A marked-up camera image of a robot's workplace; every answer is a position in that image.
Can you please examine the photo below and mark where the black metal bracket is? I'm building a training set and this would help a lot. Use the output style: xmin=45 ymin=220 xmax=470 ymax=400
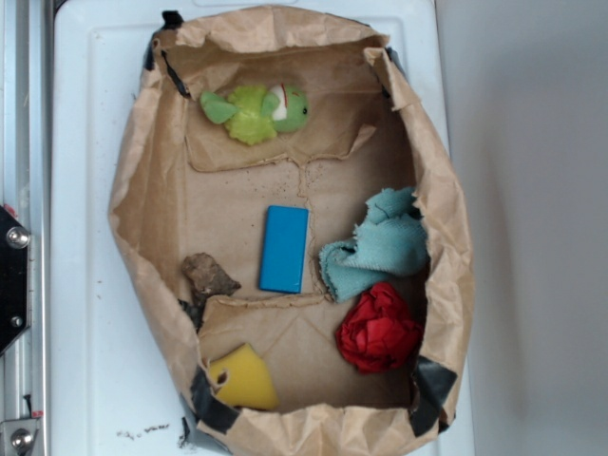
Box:
xmin=0 ymin=206 xmax=31 ymax=355

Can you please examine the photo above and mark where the green plush turtle toy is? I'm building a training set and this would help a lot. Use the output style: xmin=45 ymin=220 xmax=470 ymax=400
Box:
xmin=199 ymin=84 xmax=310 ymax=145

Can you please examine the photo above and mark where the yellow sponge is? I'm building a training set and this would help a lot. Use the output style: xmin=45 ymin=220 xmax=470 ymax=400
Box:
xmin=208 ymin=343 xmax=279 ymax=410

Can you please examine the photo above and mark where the white plastic tray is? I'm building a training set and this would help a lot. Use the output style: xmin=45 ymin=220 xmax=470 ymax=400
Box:
xmin=48 ymin=0 xmax=476 ymax=456

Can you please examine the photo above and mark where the teal microfiber cloth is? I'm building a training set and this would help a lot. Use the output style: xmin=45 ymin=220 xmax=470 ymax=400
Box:
xmin=319 ymin=187 xmax=429 ymax=303

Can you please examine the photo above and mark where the aluminium frame rail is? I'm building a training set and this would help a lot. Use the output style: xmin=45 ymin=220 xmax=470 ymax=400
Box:
xmin=1 ymin=1 xmax=55 ymax=455

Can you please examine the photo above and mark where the crumpled red paper ball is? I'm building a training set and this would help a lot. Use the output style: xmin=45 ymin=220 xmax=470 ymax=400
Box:
xmin=335 ymin=282 xmax=424 ymax=374

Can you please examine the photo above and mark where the blue rectangular block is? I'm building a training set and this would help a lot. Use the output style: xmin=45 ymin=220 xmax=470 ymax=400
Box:
xmin=258 ymin=205 xmax=309 ymax=294

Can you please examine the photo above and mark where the brown grey rock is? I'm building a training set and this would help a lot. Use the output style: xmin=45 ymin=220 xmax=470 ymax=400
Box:
xmin=181 ymin=253 xmax=241 ymax=308

